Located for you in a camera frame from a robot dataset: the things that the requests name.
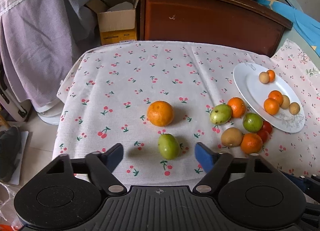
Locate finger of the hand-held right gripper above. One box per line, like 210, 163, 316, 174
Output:
281, 173, 320, 195

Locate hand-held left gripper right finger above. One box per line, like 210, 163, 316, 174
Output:
193, 142, 280, 196

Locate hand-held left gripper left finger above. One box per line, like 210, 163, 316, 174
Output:
45, 143, 127, 196

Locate green jujube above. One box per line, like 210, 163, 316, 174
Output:
158, 134, 180, 160
243, 113, 263, 133
210, 104, 232, 125

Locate large yellowish orange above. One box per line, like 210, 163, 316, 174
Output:
147, 101, 174, 127

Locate red cherry tomato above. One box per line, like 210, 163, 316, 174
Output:
260, 121, 273, 134
256, 130, 269, 144

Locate white oval plate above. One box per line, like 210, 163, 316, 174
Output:
233, 62, 306, 134

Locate cherry print tablecloth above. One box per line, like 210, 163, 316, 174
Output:
51, 38, 320, 187

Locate white round stand base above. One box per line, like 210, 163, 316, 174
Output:
37, 106, 63, 126

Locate grey fuzzy boots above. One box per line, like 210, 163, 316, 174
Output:
0, 126, 22, 183

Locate white and black board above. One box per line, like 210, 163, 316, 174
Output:
0, 68, 28, 122

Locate open cardboard box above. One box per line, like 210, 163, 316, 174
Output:
85, 0, 142, 46

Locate lilac waffle cloth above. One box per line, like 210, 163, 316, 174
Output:
0, 0, 98, 112

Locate brown wooden headboard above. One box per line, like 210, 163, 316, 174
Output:
132, 0, 294, 57

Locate white bundle in box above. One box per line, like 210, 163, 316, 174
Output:
107, 1, 136, 12

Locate grey blue cloth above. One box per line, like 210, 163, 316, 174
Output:
61, 0, 101, 47

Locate blue patterned bedding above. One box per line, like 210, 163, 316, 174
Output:
257, 0, 320, 57

